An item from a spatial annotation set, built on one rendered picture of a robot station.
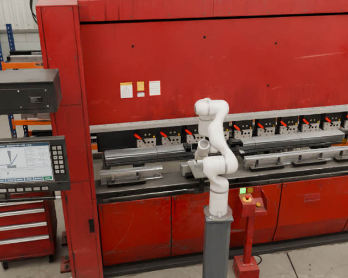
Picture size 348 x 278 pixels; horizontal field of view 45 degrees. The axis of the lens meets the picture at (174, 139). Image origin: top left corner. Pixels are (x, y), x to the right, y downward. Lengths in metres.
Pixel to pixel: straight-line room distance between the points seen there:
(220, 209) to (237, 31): 1.30
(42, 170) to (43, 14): 0.95
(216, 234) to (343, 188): 1.59
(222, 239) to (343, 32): 1.84
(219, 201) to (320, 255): 1.74
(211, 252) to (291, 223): 1.25
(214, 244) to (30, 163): 1.30
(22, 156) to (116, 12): 1.13
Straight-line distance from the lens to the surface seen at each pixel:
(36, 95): 2.50
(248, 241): 3.68
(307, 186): 3.89
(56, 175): 2.68
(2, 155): 2.68
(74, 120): 2.96
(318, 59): 3.55
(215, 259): 3.02
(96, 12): 2.96
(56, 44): 2.81
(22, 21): 7.69
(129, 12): 2.98
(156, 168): 3.44
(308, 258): 4.21
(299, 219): 4.06
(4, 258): 4.08
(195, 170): 3.36
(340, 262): 4.27
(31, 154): 2.64
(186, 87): 3.20
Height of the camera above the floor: 2.66
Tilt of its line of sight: 25 degrees down
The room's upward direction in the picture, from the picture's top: straight up
